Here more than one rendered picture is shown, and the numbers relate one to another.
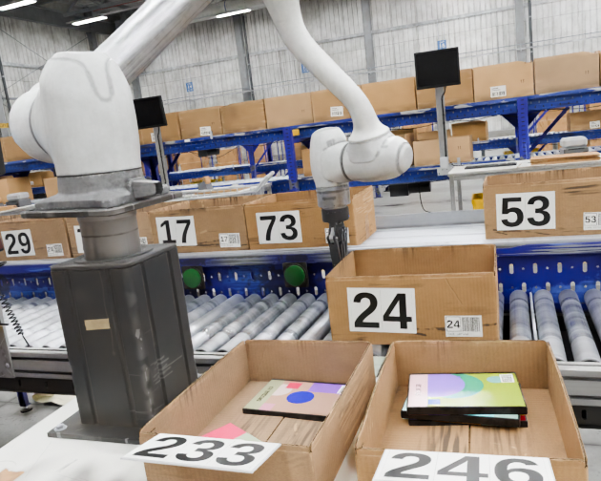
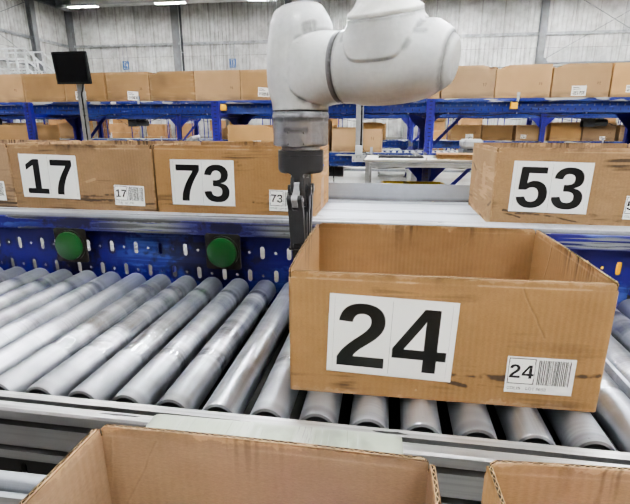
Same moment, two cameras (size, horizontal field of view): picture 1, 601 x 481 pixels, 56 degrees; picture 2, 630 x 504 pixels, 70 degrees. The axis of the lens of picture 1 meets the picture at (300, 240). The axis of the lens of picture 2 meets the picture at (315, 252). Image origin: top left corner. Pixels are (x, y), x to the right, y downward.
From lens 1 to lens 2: 0.81 m
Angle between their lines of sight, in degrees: 13
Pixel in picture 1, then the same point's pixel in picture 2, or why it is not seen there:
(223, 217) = (121, 161)
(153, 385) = not seen: outside the picture
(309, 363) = (263, 491)
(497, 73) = not seen: hidden behind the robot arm
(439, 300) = (503, 327)
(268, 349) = (161, 452)
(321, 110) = (248, 89)
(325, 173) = (295, 82)
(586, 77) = (483, 89)
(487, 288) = (598, 313)
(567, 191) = (611, 164)
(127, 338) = not seen: outside the picture
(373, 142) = (400, 19)
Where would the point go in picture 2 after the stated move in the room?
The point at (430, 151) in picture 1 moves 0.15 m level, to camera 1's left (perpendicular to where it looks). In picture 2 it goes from (347, 139) to (334, 139)
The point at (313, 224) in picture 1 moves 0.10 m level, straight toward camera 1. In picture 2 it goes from (253, 182) to (255, 188)
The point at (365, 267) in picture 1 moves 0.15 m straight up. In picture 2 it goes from (335, 250) to (336, 170)
